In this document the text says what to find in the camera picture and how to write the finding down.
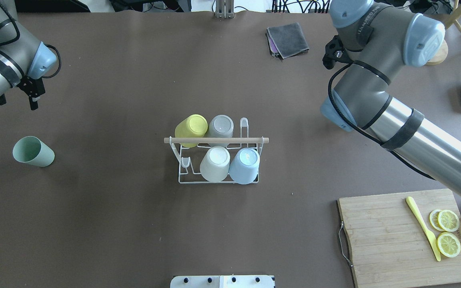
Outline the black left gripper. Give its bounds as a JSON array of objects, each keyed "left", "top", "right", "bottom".
[{"left": 0, "top": 76, "right": 46, "bottom": 111}]

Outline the green cup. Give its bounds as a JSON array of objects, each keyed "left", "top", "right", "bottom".
[{"left": 12, "top": 136, "right": 55, "bottom": 167}]

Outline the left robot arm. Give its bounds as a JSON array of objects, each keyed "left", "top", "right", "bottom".
[{"left": 0, "top": 0, "right": 62, "bottom": 110}]

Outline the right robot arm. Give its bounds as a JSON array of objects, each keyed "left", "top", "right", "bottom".
[{"left": 320, "top": 0, "right": 461, "bottom": 197}]

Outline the yellow cup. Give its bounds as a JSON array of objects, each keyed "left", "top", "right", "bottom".
[{"left": 174, "top": 114, "right": 208, "bottom": 138}]

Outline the grey cup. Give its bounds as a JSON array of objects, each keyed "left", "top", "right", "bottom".
[{"left": 205, "top": 115, "right": 234, "bottom": 138}]

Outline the cream white cup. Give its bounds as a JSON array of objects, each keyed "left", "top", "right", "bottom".
[{"left": 200, "top": 146, "right": 230, "bottom": 182}]

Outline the light blue cup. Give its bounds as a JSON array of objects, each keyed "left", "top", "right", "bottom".
[{"left": 229, "top": 148, "right": 260, "bottom": 184}]

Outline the grey folded cloth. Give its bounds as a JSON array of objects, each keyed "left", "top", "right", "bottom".
[{"left": 266, "top": 22, "right": 309, "bottom": 60}]

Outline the wooden cutting board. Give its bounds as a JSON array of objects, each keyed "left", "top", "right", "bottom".
[{"left": 338, "top": 188, "right": 461, "bottom": 288}]

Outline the yellow plastic knife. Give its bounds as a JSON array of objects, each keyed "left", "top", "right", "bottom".
[{"left": 405, "top": 196, "right": 441, "bottom": 261}]

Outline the wooden mug tree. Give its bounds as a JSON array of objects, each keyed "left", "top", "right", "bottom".
[{"left": 426, "top": 0, "right": 461, "bottom": 66}]

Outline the lemon slice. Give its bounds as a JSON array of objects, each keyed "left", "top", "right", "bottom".
[
  {"left": 429, "top": 209, "right": 445, "bottom": 232},
  {"left": 437, "top": 210, "right": 460, "bottom": 233},
  {"left": 437, "top": 232, "right": 461, "bottom": 258}
]

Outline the white wire cup holder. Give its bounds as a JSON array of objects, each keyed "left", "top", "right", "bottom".
[{"left": 164, "top": 114, "right": 269, "bottom": 185}]

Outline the aluminium frame post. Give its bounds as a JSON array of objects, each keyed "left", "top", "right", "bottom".
[{"left": 214, "top": 0, "right": 235, "bottom": 19}]

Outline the white camera stand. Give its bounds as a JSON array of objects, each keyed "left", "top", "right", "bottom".
[{"left": 170, "top": 275, "right": 276, "bottom": 288}]

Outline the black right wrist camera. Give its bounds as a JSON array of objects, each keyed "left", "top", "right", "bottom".
[{"left": 322, "top": 35, "right": 353, "bottom": 70}]

